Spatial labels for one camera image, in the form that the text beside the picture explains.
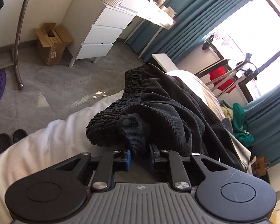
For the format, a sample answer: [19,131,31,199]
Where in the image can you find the dark grey garment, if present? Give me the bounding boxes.
[222,119,234,134]

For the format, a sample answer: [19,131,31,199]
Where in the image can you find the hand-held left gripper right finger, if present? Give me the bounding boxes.
[149,143,230,191]

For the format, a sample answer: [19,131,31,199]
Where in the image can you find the cream knitted cloth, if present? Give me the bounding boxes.
[221,106,235,120]

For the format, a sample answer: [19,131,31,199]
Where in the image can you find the green garment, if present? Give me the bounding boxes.
[232,103,255,146]

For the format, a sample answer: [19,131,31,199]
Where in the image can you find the curved chrome floor stand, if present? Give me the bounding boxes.
[10,0,37,90]

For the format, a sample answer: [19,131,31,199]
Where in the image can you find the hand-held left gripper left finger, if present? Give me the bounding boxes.
[53,149,131,190]

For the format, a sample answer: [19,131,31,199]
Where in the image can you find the black corduroy pants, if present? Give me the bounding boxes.
[86,63,250,174]

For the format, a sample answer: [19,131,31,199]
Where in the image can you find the open cardboard box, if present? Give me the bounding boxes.
[34,23,73,66]

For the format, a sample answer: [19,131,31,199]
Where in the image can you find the white desk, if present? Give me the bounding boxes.
[119,0,176,60]

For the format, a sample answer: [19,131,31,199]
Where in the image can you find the white drawer cabinet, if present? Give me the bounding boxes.
[66,0,137,69]

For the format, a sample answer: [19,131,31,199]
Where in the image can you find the red bag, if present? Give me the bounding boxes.
[209,66,237,91]

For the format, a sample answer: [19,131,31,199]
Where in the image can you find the white board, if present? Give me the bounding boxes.
[152,53,179,72]

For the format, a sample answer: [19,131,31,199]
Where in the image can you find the black shoe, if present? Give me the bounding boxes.
[0,133,12,158]
[13,129,28,143]

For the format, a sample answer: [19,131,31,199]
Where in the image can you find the light pastel bed sheet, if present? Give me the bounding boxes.
[0,70,252,224]

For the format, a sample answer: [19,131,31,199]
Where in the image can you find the clutter of small desk bottles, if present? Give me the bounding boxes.
[139,0,178,18]

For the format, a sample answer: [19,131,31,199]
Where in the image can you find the teal curtain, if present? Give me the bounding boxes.
[125,0,270,62]
[243,91,280,167]

